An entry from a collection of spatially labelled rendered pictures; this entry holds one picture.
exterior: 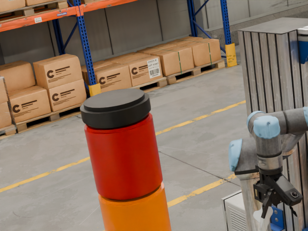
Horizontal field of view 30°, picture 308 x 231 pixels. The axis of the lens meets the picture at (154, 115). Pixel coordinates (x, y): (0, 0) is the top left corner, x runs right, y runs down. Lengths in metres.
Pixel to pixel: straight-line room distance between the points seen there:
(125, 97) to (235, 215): 2.29
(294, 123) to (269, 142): 0.14
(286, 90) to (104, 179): 1.83
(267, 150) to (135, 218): 1.33
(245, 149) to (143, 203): 1.77
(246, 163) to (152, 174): 1.77
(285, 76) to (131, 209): 1.81
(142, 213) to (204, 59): 9.69
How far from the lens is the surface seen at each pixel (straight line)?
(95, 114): 0.39
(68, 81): 8.82
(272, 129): 1.72
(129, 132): 0.39
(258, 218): 1.83
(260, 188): 1.81
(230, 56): 10.24
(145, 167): 0.40
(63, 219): 5.65
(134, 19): 10.74
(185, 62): 9.86
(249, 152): 2.17
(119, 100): 0.40
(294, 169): 2.32
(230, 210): 2.69
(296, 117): 1.84
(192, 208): 5.37
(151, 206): 0.42
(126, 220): 0.42
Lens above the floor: 2.45
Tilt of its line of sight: 17 degrees down
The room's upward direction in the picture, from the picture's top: 9 degrees counter-clockwise
